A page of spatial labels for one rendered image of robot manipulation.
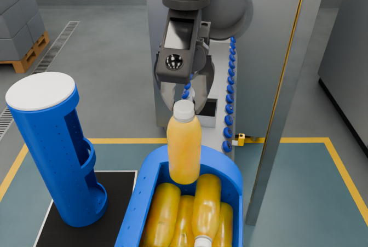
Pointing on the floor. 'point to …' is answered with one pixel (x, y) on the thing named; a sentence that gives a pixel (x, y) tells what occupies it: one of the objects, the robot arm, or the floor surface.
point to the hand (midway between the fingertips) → (184, 109)
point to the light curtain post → (287, 83)
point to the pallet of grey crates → (19, 22)
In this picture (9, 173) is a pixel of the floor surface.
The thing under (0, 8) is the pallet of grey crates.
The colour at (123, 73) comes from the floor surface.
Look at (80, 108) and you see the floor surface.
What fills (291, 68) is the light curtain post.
